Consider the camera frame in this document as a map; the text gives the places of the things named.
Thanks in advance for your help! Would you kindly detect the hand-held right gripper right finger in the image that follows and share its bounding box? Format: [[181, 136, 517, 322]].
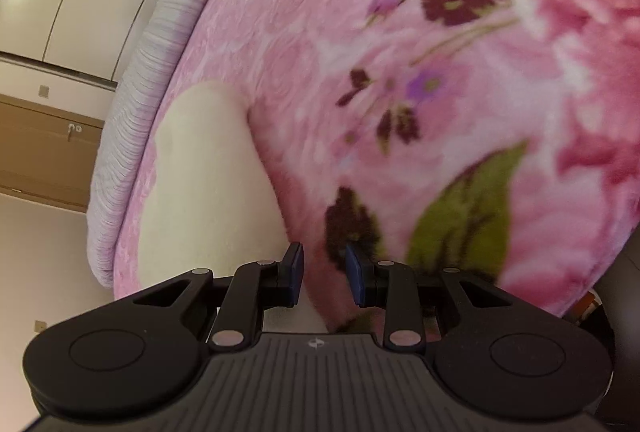
[[345, 243, 507, 354]]

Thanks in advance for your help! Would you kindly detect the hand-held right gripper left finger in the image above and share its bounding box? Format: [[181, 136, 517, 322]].
[[132, 242, 305, 354]]

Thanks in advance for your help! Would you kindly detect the cream striped knit sweater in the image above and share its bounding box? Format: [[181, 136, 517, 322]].
[[137, 81, 333, 334]]

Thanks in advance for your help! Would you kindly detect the pink floral blanket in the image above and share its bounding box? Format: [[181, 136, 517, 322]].
[[112, 0, 640, 335]]

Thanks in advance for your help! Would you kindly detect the grey striped quilt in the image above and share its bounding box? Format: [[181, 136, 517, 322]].
[[85, 0, 261, 290]]

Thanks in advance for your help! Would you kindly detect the wooden door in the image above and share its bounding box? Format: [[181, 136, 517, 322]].
[[0, 94, 107, 214]]

